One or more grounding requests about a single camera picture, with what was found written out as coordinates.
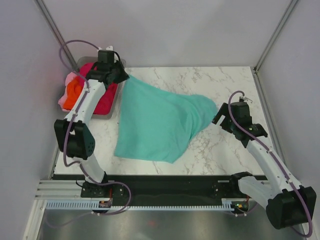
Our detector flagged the clear plastic bin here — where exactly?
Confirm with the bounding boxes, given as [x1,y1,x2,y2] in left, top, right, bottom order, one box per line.
[61,56,123,120]

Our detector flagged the teal t shirt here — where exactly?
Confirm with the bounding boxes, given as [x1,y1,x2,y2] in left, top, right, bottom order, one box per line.
[114,76,218,164]

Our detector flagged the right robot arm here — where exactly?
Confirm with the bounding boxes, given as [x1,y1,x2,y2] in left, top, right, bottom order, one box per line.
[212,100,317,230]

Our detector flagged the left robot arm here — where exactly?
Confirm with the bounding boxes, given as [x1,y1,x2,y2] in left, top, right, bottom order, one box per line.
[54,49,129,197]

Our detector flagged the magenta t shirt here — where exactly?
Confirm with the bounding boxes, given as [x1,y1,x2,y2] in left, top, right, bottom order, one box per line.
[79,62,118,116]

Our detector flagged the light pink t shirt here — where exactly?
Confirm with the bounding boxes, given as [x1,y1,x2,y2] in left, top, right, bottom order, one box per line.
[58,72,77,108]

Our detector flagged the orange t shirt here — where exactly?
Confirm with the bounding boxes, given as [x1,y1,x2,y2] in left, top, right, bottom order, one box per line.
[63,76,84,111]

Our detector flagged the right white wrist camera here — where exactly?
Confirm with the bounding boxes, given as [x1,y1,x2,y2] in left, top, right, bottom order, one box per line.
[239,95,254,103]

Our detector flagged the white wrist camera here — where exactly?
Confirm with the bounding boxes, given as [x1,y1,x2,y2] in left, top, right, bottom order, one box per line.
[239,95,254,103]
[97,45,114,51]

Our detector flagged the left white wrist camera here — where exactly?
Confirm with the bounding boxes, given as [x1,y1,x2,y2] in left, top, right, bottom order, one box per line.
[97,45,114,51]

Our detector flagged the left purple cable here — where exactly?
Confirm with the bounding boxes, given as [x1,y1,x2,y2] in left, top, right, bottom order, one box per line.
[47,39,133,228]

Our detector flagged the purple cable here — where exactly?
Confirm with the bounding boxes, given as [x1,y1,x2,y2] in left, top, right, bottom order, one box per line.
[224,91,313,238]
[47,39,133,228]

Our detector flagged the left aluminium frame post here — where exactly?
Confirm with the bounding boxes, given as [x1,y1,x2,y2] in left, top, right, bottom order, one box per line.
[34,0,77,69]

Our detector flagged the aluminium frame post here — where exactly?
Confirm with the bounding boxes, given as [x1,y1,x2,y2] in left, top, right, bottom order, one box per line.
[251,0,300,75]
[34,0,77,69]

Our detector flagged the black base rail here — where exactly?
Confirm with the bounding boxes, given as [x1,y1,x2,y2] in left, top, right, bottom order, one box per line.
[52,174,271,207]

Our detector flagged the right aluminium frame post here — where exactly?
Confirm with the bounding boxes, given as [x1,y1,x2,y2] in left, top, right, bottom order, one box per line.
[251,0,300,75]

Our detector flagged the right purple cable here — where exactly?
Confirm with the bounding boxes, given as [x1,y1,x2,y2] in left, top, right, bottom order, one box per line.
[224,91,313,238]

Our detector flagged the white slotted cable duct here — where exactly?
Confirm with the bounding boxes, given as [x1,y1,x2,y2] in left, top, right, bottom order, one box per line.
[45,199,234,211]

